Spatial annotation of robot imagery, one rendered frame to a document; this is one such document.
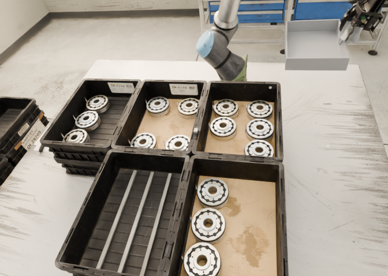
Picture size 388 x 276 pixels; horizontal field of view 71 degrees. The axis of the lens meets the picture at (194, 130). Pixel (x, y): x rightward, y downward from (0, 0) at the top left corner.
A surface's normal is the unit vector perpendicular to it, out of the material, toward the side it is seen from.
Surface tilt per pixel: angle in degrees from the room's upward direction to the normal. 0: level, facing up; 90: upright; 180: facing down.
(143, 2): 90
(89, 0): 90
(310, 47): 2
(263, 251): 0
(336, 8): 90
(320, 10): 90
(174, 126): 0
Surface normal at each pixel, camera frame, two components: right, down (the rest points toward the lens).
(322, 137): -0.11, -0.67
